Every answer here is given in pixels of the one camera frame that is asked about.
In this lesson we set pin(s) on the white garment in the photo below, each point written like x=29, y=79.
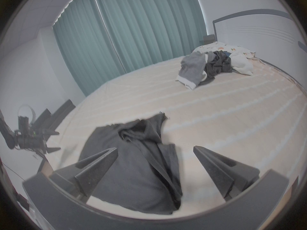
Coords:
x=242, y=63

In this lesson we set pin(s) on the white printed pillow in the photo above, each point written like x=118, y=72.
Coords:
x=215, y=47

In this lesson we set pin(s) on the blue-green curtain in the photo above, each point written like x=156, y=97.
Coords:
x=81, y=51
x=148, y=25

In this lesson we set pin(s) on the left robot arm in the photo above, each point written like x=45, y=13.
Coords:
x=24, y=124

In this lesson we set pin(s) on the black T-shirt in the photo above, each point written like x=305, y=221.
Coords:
x=134, y=171

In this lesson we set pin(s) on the grey and white shorts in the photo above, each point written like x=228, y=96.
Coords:
x=191, y=68

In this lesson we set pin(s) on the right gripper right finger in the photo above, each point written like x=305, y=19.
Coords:
x=215, y=174

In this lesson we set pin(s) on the dark blue garment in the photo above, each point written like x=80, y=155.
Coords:
x=227, y=54

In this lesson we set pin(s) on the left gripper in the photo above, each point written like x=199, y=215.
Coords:
x=31, y=144

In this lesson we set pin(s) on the grey bedside table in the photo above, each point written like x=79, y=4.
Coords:
x=209, y=38

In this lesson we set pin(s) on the bed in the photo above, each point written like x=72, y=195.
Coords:
x=227, y=118

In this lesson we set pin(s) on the black garment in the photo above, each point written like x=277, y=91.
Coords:
x=218, y=65

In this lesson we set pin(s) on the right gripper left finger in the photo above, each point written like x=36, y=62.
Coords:
x=96, y=171

